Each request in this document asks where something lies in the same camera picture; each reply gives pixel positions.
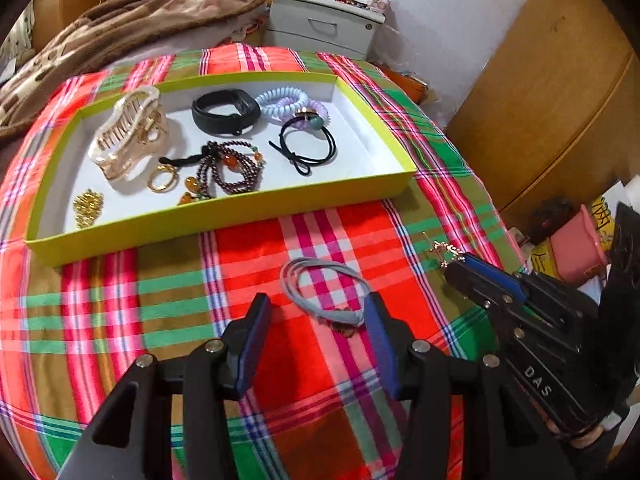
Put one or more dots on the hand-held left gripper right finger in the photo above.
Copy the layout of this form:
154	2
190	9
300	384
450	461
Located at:
382	347

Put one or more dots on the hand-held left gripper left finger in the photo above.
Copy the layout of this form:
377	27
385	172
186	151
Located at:
255	345

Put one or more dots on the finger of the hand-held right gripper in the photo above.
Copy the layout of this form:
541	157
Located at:
472	282
497	276

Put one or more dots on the yellow-green cardboard box tray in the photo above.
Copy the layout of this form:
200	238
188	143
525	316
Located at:
350	160

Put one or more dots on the gold hoop earrings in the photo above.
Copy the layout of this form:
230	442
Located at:
172	180

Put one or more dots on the black wristband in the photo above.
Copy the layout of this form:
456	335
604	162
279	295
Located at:
210	120

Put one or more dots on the clear hair claw clip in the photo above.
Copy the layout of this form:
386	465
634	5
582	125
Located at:
115	140

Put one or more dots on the person's right hand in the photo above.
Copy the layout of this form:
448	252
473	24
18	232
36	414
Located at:
584	441

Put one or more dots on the pink plastic container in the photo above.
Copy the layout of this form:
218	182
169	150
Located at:
577	245

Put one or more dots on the red green plaid blanket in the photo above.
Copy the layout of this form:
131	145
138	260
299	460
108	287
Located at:
125	310

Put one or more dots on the wooden wardrobe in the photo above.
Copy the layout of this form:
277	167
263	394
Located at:
550	85

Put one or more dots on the white nightstand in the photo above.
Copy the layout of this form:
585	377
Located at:
320	25

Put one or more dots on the brown plush blanket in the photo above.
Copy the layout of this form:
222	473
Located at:
100	35

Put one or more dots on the patterned curtain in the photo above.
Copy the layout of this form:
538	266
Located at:
17	40

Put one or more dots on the wooden cabinet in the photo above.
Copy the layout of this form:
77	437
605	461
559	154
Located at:
65	0

